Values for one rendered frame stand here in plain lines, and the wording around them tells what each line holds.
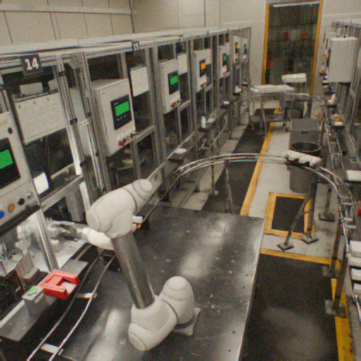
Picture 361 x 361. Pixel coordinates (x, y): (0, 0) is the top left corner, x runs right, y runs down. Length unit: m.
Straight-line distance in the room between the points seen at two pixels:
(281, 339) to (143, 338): 1.36
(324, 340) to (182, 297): 1.39
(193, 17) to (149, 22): 1.37
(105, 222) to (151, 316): 0.51
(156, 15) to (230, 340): 9.48
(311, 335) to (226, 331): 1.07
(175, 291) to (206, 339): 0.31
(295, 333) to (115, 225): 1.81
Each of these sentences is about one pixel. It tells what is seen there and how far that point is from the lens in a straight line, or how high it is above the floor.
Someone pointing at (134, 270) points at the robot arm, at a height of 1.17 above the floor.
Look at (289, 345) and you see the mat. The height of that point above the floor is 0.01.
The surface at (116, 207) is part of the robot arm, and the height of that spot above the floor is 1.47.
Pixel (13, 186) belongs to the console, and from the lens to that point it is 1.67.
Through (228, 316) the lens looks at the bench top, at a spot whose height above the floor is 0.68.
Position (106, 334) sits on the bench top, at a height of 0.68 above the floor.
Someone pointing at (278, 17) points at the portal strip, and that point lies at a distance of 9.59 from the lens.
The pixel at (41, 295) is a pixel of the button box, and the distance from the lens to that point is 1.76.
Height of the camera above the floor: 2.12
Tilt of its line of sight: 26 degrees down
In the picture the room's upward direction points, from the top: 4 degrees counter-clockwise
